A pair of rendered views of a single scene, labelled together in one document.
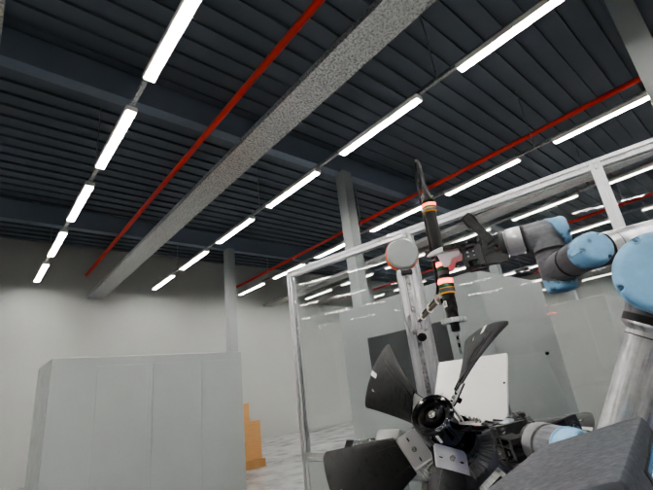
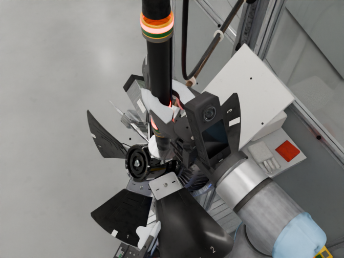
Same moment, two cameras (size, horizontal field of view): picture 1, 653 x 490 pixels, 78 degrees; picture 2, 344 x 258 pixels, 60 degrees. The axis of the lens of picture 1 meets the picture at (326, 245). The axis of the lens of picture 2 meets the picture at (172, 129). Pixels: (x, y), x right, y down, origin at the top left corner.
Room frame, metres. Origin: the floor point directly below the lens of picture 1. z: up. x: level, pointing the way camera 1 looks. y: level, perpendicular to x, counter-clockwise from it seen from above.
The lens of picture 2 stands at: (0.86, -0.48, 2.07)
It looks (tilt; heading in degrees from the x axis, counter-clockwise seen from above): 59 degrees down; 25
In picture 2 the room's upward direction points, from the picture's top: straight up
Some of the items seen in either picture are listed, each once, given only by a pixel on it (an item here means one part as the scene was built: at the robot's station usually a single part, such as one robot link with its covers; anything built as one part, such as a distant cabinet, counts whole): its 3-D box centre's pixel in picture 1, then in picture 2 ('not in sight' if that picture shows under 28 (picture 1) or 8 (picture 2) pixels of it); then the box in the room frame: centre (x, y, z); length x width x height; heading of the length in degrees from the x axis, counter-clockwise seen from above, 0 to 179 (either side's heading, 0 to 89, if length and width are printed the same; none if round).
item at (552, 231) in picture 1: (545, 234); (278, 223); (1.02, -0.58, 1.63); 0.11 x 0.08 x 0.09; 63
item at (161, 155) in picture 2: (449, 305); (165, 133); (1.15, -0.33, 1.50); 0.09 x 0.07 x 0.10; 178
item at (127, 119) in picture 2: not in sight; (128, 120); (1.36, -0.06, 1.08); 0.07 x 0.04 x 0.06; 63
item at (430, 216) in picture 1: (436, 244); (160, 82); (1.14, -0.33, 1.68); 0.03 x 0.03 x 0.21
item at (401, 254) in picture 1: (401, 255); not in sight; (1.86, -0.36, 1.88); 0.17 x 0.15 x 0.16; 53
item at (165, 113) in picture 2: (444, 257); (155, 113); (1.11, -0.33, 1.63); 0.09 x 0.03 x 0.06; 72
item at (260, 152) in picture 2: not in sight; (264, 157); (1.55, -0.61, 0.87); 0.15 x 0.09 x 0.02; 50
